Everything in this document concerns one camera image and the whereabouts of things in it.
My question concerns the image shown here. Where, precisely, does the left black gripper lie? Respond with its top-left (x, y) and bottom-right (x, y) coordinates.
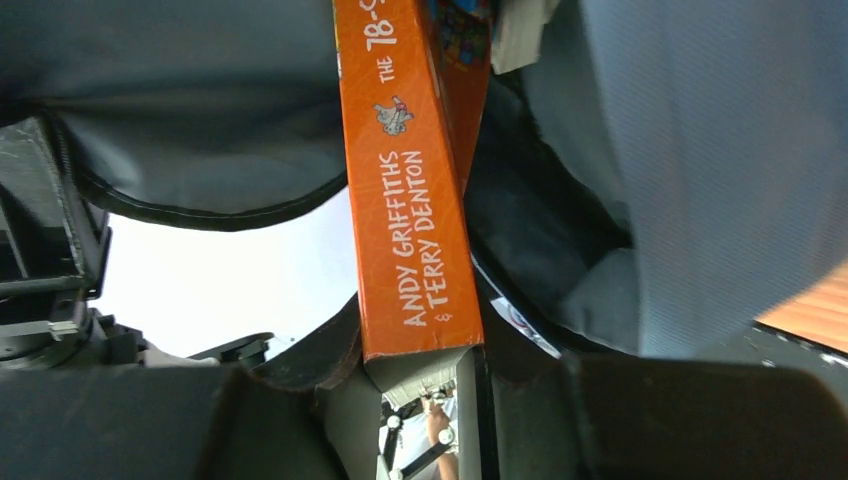
top-left (1, 117), bottom-right (146, 368)

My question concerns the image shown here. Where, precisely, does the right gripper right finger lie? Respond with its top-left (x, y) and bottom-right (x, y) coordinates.
top-left (460, 305), bottom-right (847, 479)

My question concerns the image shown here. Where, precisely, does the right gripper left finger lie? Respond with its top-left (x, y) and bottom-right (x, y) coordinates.
top-left (0, 294), bottom-right (386, 480)

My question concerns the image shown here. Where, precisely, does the orange treehouse book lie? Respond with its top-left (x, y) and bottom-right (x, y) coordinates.
top-left (334, 0), bottom-right (490, 405)

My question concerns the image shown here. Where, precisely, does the blue-grey backpack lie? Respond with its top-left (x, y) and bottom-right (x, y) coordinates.
top-left (1, 1), bottom-right (847, 359)

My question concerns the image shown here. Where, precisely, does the dark blue treehouse book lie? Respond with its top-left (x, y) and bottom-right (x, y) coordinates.
top-left (491, 0), bottom-right (560, 74)

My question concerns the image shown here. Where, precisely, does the light blue treehouse book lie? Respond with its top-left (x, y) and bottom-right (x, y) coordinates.
top-left (428, 0), bottom-right (491, 71)

